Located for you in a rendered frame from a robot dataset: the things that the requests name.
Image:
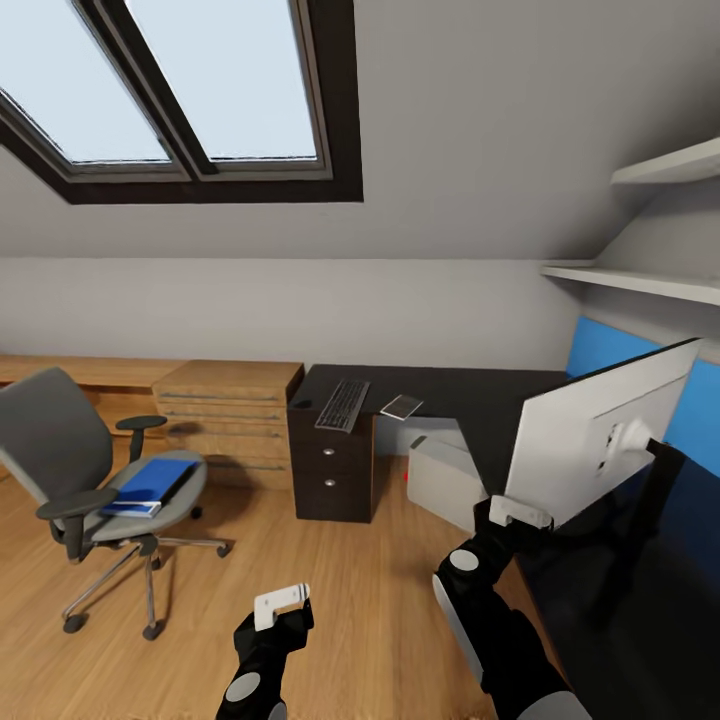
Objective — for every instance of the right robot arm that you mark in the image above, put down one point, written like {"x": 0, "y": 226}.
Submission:
{"x": 501, "y": 645}

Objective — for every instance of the notebook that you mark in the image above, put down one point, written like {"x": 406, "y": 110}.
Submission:
{"x": 401, "y": 407}

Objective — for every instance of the keyboard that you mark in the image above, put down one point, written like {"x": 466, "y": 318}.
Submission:
{"x": 343, "y": 408}

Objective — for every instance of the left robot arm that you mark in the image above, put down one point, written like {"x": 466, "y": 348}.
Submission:
{"x": 263, "y": 641}

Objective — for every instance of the swivel chair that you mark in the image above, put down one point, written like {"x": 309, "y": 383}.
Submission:
{"x": 56, "y": 444}

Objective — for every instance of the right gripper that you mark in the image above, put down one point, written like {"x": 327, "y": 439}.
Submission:
{"x": 517, "y": 536}

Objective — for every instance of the folder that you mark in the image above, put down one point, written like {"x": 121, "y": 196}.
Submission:
{"x": 154, "y": 483}

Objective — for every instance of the monitor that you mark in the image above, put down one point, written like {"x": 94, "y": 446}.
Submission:
{"x": 572, "y": 443}

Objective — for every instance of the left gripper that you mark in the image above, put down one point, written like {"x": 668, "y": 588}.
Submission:
{"x": 289, "y": 633}

